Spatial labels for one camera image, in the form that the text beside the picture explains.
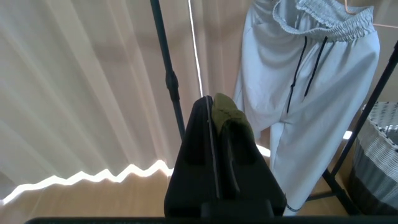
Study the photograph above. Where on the black clothes rack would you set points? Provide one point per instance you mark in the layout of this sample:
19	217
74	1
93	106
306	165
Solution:
172	84

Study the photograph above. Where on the green garment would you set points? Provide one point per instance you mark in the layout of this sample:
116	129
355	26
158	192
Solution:
227	109

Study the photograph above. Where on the white laundry basket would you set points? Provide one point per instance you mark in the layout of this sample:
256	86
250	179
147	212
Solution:
376	149

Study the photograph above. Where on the pale grey shorts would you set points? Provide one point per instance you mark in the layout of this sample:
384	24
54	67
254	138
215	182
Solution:
311	124

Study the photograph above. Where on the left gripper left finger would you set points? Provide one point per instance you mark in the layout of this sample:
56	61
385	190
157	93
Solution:
189	186

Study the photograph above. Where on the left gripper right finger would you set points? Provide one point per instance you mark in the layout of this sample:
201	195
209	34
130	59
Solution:
255	186

